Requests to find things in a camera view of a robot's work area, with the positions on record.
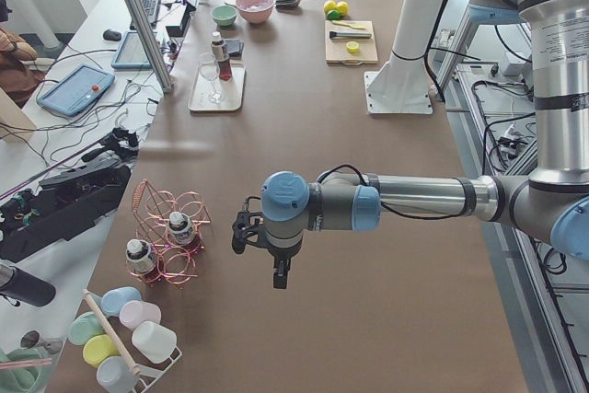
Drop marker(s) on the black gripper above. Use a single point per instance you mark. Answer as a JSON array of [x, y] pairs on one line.
[[281, 256]]

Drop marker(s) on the copper wire bottle basket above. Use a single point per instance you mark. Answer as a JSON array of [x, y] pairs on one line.
[[151, 208]]

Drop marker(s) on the tea bottle white cap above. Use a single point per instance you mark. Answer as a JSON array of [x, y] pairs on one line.
[[221, 55]]

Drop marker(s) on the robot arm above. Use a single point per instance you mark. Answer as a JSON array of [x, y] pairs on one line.
[[549, 204]]

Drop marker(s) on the yellow lemon upper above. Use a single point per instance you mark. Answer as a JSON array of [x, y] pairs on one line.
[[329, 5]]

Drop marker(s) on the pink bowl of ice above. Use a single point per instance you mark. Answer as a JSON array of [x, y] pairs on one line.
[[255, 11]]

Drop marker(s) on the yellow plastic knife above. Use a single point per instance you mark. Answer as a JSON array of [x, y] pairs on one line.
[[347, 24]]

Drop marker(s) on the steel muddler black tip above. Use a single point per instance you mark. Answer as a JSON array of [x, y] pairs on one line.
[[333, 35]]

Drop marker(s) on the green ceramic bowl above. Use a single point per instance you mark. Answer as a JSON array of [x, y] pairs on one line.
[[224, 15]]

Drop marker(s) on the bamboo cutting board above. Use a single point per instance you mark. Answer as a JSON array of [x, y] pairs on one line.
[[335, 50]]

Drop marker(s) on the half lemon slice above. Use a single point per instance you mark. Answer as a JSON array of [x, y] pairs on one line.
[[352, 47]]

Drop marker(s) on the folded grey cloth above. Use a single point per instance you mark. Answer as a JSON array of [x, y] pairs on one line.
[[234, 48]]

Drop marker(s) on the clear wine glass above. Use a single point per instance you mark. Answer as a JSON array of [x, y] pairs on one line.
[[209, 70]]

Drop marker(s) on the white plastic cup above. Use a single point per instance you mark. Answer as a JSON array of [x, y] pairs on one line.
[[154, 341]]

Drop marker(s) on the pink plastic cup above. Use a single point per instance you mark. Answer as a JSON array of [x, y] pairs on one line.
[[135, 312]]

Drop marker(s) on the black keyboard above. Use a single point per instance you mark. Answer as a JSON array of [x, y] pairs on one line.
[[151, 8]]

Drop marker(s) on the cream rabbit serving tray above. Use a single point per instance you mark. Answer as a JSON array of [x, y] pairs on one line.
[[232, 90]]

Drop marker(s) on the blue plastic cup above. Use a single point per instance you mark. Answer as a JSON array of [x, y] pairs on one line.
[[112, 301]]

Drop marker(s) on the grey plastic cup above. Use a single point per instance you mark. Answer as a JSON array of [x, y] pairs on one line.
[[114, 375]]

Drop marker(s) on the yellow plastic cup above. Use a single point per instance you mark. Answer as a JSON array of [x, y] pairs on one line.
[[99, 348]]

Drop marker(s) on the blue teach pendant far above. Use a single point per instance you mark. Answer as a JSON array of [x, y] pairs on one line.
[[130, 54]]

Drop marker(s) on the blue teach pendant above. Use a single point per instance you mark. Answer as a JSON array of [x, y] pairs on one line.
[[77, 91], [130, 54]]

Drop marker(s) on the green plastic cup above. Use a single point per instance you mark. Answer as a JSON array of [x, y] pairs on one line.
[[85, 327]]

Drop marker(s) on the black computer mouse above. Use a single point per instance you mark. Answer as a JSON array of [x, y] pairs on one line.
[[111, 35]]

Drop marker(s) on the black electronics chassis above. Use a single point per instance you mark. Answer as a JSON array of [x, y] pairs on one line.
[[68, 204]]

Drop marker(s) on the steel jigger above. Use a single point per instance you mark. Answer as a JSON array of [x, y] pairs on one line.
[[33, 339]]

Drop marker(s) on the black thermos flask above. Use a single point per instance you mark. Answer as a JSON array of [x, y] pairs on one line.
[[19, 287]]

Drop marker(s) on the blue teach pendant near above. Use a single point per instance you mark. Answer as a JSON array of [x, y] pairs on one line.
[[77, 91]]

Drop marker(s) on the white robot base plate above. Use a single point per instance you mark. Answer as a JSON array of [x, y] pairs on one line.
[[384, 98]]

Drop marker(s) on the white wire cup rack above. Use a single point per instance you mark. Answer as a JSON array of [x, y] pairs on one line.
[[151, 373]]

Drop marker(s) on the wooden rack handle rod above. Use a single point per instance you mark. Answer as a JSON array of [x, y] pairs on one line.
[[124, 353]]

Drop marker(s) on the aluminium frame post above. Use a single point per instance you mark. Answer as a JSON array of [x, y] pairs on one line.
[[150, 46]]

